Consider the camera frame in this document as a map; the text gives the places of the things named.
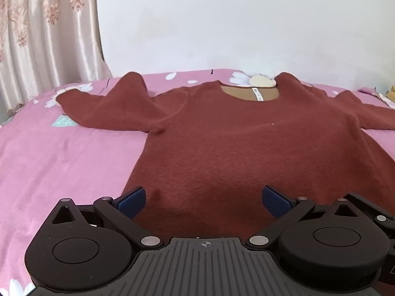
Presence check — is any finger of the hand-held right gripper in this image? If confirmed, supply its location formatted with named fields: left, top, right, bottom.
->
left=343, top=192, right=395, bottom=232

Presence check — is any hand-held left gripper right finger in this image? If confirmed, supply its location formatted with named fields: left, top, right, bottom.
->
left=246, top=185, right=366, bottom=249

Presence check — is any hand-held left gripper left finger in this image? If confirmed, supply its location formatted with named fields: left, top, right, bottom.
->
left=49, top=186, right=164, bottom=249

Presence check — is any maroon knit sweater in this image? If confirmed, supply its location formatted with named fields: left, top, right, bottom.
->
left=56, top=71, right=395, bottom=239

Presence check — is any stack of folded clothes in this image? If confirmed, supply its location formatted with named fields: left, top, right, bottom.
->
left=374, top=84, right=395, bottom=109

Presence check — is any pink floral bedsheet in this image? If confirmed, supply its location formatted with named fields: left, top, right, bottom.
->
left=0, top=68, right=395, bottom=296

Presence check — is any cream patterned curtain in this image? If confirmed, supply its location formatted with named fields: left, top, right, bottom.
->
left=0, top=0, right=113, bottom=118

